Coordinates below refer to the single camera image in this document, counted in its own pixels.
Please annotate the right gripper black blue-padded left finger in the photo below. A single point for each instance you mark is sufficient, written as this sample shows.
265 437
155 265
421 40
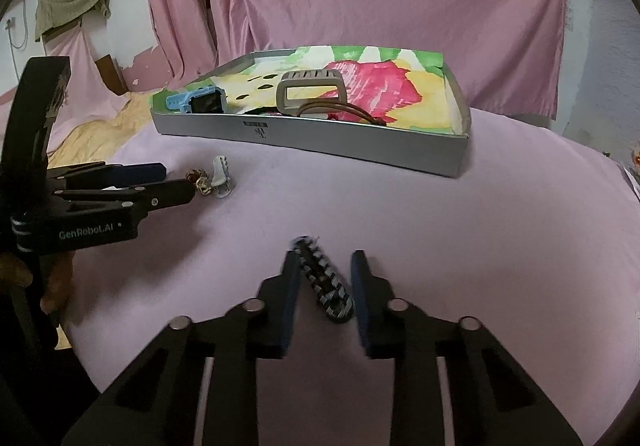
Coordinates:
196 382

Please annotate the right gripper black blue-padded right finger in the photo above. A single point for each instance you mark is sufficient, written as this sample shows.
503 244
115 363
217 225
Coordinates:
451 378

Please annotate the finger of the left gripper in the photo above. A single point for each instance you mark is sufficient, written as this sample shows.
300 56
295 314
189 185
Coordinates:
116 206
100 175

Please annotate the gold earring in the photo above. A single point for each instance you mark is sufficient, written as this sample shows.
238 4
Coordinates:
203 186
196 174

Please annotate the black white striped hair clip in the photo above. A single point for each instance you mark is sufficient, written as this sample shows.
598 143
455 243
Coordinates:
329 289

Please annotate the person's left hand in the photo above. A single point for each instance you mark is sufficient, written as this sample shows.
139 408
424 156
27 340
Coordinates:
59 285

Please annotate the yellow bed blanket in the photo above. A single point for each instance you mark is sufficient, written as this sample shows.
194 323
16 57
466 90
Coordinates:
97 141

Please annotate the pink embroidered draped sheet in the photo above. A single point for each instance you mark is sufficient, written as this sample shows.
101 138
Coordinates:
87 97

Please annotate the brown wooden headboard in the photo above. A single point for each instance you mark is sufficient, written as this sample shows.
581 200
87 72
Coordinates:
111 75

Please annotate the pink table cloth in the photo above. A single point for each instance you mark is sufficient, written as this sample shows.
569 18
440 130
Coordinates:
538 238

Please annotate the olive green hanging cloth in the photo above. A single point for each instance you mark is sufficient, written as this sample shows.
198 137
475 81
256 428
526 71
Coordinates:
54 14

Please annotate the narrow pink curtain panel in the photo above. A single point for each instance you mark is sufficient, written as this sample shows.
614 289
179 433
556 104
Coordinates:
183 32

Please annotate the grey tray with colourful lining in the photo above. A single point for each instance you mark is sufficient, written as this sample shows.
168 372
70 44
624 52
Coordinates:
395 106

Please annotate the stack of books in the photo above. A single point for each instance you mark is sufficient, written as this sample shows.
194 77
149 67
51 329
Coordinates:
631 171

